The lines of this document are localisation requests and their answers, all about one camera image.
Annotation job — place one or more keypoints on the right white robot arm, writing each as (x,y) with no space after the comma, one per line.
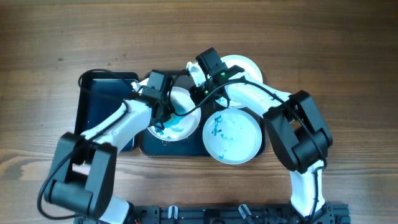
(299,135)

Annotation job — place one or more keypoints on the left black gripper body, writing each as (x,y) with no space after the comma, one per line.
(168,107)

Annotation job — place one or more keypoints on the white plate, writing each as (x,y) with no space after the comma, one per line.
(181,127)
(249,66)
(232,136)

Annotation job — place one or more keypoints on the small dark blue tray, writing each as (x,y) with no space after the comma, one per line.
(107,92)

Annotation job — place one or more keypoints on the large dark tray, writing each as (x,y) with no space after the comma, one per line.
(193,144)

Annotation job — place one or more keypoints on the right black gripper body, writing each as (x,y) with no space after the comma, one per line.
(203,92)

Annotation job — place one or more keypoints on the green yellow sponge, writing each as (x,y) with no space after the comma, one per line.
(170,119)

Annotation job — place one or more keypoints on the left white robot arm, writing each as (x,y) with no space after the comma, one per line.
(81,177)

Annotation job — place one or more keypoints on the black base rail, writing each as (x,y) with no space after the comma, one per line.
(243,214)

